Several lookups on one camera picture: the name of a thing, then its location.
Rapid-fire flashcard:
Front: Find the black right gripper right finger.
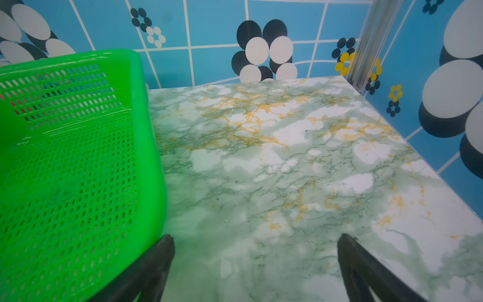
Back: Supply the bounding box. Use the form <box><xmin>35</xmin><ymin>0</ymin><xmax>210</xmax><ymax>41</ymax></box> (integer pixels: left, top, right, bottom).
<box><xmin>337</xmin><ymin>234</ymin><xmax>425</xmax><ymax>301</ymax></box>

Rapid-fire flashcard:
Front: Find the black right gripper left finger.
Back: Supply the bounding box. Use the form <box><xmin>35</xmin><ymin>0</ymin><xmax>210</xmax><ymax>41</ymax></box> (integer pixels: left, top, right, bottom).
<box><xmin>89</xmin><ymin>234</ymin><xmax>175</xmax><ymax>301</ymax></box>

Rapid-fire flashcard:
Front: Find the green plastic mesh basket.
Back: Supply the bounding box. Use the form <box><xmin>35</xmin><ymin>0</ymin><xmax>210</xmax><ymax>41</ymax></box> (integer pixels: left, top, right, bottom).
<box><xmin>1</xmin><ymin>50</ymin><xmax>167</xmax><ymax>301</ymax></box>

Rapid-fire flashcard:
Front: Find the aluminium frame post right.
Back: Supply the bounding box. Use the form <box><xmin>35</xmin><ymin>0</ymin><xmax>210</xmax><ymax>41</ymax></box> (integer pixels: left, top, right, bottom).
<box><xmin>346</xmin><ymin>0</ymin><xmax>402</xmax><ymax>93</ymax></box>

